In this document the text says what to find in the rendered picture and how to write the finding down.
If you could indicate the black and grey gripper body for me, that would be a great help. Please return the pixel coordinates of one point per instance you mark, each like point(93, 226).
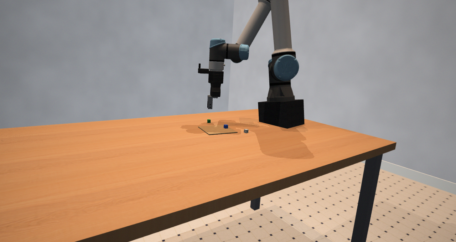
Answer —
point(215, 77)

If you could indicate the tan mat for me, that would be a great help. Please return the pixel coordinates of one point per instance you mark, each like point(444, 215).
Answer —
point(216, 129)

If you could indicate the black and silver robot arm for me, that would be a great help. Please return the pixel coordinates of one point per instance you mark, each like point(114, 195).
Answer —
point(283, 66)

